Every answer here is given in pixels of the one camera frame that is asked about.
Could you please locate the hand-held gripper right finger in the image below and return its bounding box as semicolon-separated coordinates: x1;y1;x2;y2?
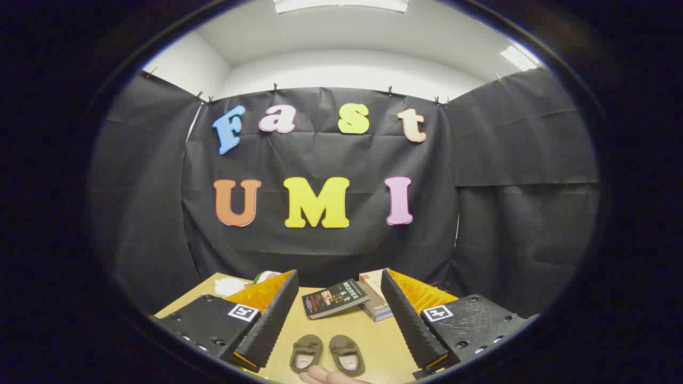
380;268;541;377

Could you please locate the black cover book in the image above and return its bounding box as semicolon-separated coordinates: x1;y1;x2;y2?
302;278;370;320

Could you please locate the brown fuzzy shoe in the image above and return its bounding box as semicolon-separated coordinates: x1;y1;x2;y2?
329;334;367;378
290;334;324;374

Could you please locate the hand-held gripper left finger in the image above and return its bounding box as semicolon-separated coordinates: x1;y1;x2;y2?
154;269;299;373

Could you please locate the row of black cloth clips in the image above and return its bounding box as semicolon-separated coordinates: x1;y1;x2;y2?
143;66;505;107

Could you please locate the cream spine book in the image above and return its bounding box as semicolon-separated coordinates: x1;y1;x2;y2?
361;285;393;316

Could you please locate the ceiling light panel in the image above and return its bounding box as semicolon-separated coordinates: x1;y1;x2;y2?
273;0;410;14
500;45;539;72

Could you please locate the white plush toy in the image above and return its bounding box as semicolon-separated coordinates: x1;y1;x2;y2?
215;277;252;298

